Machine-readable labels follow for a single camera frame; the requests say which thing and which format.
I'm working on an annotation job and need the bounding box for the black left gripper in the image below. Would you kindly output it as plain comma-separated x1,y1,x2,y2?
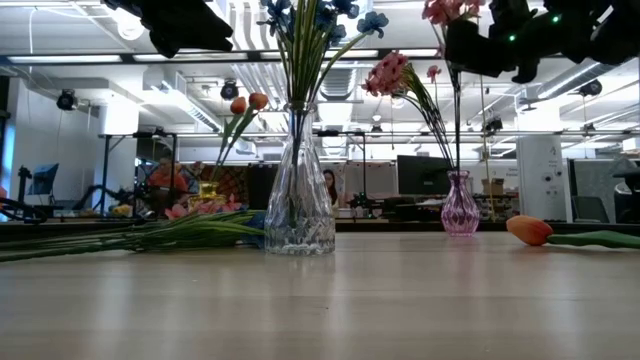
102,0,235,59

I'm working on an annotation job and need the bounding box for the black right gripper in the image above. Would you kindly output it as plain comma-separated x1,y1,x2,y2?
444,0,569,84

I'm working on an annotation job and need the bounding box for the orange artificial tulip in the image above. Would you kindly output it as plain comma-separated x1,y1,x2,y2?
505,214,640,251
209,92,270,185
209,96,249,185

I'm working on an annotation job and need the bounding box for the blue artificial flower bunch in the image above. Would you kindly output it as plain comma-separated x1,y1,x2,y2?
124,212,267,251
257,0,390,229

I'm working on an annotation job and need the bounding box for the clear ribbed glass vase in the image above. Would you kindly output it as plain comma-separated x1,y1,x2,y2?
263,102,337,256

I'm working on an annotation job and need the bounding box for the yellow glass vase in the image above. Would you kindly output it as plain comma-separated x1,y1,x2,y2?
188,180,229,211

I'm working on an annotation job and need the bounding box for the pink glass vase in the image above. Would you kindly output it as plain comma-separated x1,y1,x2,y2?
440,169,480,238

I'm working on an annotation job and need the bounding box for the black computer monitor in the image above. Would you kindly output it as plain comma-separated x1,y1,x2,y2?
396,154,454,199

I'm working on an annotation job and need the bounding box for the white column with sockets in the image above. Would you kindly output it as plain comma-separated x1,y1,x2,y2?
516,134,575,223

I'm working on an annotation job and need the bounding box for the colourful patterned cloth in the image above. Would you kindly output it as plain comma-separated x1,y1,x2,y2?
179,162,251,205

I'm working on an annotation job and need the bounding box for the grey cubicle partition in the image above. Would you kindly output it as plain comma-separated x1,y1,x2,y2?
573,158,621,224

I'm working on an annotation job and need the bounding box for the blue-lit monitor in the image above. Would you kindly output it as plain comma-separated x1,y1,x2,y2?
27,162,60,197

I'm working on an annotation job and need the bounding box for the black office chair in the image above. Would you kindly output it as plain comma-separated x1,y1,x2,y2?
613,167,640,224

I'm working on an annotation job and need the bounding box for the black overhead frame bar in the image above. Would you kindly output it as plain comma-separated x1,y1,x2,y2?
0,45,451,65

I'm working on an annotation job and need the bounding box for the silver ceiling duct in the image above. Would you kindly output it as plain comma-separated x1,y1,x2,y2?
537,62,601,101

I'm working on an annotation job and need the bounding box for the black metal stand frame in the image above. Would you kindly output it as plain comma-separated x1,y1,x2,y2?
98,131,179,217

